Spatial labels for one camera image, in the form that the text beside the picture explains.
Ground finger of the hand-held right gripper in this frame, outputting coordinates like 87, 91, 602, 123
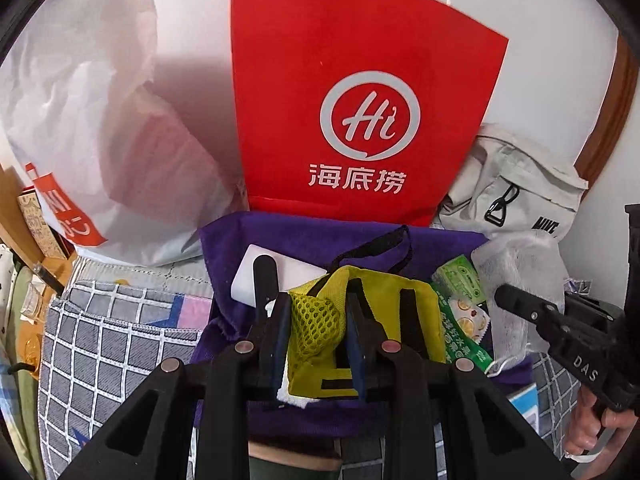
564, 294, 627, 327
494, 283, 572, 351

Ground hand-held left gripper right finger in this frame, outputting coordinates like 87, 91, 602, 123
345, 287, 576, 480

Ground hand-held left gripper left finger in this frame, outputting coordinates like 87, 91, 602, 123
57, 255, 293, 480

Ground yellow mesh bag black straps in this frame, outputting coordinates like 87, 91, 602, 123
277, 225, 449, 402

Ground white gauze cloth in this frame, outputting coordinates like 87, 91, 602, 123
470, 232, 570, 377

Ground person's right hand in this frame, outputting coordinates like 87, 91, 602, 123
569, 385, 640, 461

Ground white foam block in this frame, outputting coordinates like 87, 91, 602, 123
230, 243, 327, 307

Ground green tissue packet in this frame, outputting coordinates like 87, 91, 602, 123
431, 254, 487, 307

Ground blue tissue pack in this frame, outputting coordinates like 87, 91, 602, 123
507, 384, 542, 433

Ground purple towel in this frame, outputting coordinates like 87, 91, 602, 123
192, 211, 535, 438

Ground grey sling bag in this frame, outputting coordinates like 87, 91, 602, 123
434, 122, 591, 242

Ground patterned brown box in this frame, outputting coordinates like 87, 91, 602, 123
16, 189, 70, 262

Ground red paper bag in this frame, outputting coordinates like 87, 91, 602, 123
230, 0, 511, 228

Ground white plastic shopping bag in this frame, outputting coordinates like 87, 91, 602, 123
0, 0, 251, 267

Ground white wrist strap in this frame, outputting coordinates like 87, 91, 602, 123
564, 425, 621, 465

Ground brown wooden bed frame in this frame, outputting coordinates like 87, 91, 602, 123
574, 35, 635, 187

